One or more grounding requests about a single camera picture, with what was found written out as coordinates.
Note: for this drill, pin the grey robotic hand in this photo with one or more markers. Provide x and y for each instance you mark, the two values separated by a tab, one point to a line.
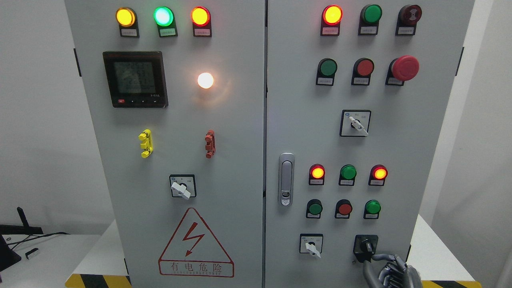
395	274

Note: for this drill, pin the black rotary knob switch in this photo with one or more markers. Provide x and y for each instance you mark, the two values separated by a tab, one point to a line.
365	247

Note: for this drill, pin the yellow black hazard tape right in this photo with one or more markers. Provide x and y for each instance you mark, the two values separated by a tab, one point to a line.
450	284

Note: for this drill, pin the yellow black hazard tape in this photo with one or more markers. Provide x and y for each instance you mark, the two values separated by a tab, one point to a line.
98	281
450	284

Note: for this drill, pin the green push button lower right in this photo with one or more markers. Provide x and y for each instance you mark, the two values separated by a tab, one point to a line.
372	209

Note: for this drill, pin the green push button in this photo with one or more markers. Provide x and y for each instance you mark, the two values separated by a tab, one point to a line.
327	68
372	209
314	209

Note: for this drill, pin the red push button lower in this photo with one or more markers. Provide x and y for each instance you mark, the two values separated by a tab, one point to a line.
343	209

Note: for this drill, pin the red push button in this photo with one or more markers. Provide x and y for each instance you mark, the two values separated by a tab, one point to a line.
362	70
343	209

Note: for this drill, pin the red indicator lower right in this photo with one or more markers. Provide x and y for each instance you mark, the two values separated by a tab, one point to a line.
378	175

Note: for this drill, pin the green push button lower left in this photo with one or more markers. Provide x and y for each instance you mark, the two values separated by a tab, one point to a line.
314	209

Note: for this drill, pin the green indicator lower middle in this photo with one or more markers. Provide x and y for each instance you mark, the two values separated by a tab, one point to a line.
347	175

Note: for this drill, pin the red lit indicator lower left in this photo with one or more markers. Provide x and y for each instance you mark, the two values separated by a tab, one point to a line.
316	175

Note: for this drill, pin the grey electrical control cabinet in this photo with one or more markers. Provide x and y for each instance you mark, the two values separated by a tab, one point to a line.
264	56

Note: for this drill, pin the red electrical warning sticker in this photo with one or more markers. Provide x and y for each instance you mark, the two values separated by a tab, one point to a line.
194	250

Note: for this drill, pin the red emergency stop button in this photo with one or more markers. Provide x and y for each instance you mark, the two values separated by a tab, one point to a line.
401	70

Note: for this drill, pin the red push button upper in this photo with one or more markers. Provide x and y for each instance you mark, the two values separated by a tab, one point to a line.
362	70

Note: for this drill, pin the green push button upper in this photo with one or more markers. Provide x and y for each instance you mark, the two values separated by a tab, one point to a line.
327	68

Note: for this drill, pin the red terminal block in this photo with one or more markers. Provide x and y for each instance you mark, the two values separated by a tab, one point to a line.
210	145

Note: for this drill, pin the dark red buzzer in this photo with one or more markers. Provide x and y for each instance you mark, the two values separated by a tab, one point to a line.
408	17

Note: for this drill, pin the green indicator light top right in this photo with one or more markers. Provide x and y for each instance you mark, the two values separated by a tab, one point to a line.
369	19

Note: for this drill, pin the red indicator light right door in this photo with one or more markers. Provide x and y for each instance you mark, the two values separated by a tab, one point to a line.
331	18

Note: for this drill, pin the white glowing lamp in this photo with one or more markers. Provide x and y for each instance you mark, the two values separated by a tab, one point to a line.
205	80

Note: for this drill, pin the yellow terminal block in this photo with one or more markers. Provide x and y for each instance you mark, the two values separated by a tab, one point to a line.
146	143

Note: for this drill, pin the yellow black hazard tape left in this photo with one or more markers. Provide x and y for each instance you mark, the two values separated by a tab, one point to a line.
98	281

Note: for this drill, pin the black digital power meter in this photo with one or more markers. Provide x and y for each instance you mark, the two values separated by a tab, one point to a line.
136	79

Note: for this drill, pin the green lit indicator light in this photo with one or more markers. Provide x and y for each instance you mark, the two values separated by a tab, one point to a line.
165	21

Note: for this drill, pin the small white black dongle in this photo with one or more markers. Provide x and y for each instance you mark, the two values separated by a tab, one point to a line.
31	253

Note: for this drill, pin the yellow indicator light top left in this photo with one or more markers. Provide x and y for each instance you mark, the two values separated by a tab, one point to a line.
128	22

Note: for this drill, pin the white selector switch lower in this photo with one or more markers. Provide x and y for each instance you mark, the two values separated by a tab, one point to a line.
311	244

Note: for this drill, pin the white selector switch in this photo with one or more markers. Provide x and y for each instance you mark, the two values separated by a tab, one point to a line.
311	244
355	123

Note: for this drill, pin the silver door handle lock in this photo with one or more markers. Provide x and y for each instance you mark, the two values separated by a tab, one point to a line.
285	178

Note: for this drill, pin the white selector switch upper right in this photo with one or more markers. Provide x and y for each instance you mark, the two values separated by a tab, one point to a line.
355	123

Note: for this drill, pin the white selector switch left door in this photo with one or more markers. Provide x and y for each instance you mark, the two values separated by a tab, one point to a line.
183	186

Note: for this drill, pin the red ring indicator light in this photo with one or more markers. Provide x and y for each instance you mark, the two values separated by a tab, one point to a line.
201	22

